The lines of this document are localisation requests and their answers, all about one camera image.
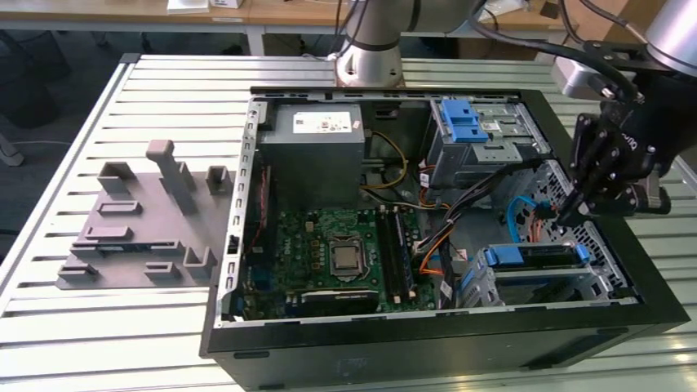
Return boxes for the black office chair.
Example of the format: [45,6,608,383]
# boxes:
[0,30,73,128]

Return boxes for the black camera bracket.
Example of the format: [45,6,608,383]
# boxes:
[582,40,655,103]

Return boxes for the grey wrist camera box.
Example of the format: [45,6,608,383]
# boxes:
[552,60,606,99]

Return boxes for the metal optical drive cage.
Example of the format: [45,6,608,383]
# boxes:
[427,97,551,189]

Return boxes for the wooden desk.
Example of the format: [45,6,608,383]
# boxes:
[0,0,580,62]

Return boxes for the grey power supply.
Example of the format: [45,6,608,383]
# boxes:
[255,102,367,209]

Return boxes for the black graphics card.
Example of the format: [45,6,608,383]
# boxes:
[294,287,383,318]

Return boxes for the grey parts rack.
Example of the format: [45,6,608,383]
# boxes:
[57,138,242,292]

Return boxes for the black cable bundle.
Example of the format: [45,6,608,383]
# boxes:
[419,158,546,254]

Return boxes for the black RAM slot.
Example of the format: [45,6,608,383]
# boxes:
[375,207,404,302]

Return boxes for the wooden cabinet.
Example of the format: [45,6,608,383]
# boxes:
[555,0,655,62]

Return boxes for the blue wire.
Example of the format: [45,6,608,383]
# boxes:
[506,195,550,246]

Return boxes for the silver CPU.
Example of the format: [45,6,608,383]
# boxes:
[331,244,362,271]

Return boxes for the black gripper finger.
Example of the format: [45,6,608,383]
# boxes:
[558,114,610,225]
[580,146,636,218]

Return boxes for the orange wire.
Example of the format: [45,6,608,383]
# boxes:
[526,206,560,246]

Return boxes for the yellow wires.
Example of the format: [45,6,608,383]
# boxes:
[362,130,410,191]

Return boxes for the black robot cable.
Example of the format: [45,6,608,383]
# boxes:
[471,0,640,97]

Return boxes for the black PC case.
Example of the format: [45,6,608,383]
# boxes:
[199,85,694,391]

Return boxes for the blue drive latch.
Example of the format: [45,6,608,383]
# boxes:
[442,99,492,144]

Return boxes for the hard disk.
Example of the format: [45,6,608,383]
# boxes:
[482,243,594,270]

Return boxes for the metal disk bay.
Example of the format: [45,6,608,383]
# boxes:
[460,240,636,310]

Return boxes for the grey metal stand foot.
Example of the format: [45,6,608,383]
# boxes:
[0,122,27,167]

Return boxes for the green motherboard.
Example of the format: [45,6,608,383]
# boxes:
[242,206,438,319]

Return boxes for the RAM stick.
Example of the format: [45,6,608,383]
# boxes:
[392,207,420,301]

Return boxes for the CPU socket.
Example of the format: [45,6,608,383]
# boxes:
[326,234,372,283]

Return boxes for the white box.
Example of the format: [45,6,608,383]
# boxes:
[166,0,213,16]

